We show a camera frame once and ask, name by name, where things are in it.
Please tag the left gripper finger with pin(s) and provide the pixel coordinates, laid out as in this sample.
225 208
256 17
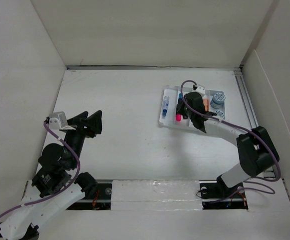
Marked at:
94 122
76 120

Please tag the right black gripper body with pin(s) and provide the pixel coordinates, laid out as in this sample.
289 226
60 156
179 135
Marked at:
188 112

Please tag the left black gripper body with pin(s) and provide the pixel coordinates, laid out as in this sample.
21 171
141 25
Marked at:
76 137

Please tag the pink cap black highlighter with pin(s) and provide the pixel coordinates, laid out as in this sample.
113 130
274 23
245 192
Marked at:
178 117

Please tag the orange translucent marker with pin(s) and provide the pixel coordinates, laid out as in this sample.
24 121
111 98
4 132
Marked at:
206 104

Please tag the clear glue bottle blue cap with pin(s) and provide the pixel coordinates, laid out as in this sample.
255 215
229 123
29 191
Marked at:
165 106

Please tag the blue round jar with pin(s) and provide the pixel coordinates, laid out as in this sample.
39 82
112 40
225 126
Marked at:
220 114
218 100

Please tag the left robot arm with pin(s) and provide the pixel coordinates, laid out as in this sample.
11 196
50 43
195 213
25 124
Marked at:
59 183

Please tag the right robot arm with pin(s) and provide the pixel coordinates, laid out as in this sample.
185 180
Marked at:
256 150

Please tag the white divided organizer tray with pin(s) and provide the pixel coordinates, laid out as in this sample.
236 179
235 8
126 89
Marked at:
185 124

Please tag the white foam block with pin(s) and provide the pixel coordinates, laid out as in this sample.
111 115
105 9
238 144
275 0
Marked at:
155 195

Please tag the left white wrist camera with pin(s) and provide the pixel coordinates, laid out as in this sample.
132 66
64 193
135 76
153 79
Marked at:
58 121

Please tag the aluminium rail back edge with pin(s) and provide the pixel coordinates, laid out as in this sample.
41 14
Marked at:
141 67

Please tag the aluminium rail right side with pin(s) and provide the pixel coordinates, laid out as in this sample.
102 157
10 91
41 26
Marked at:
245 98

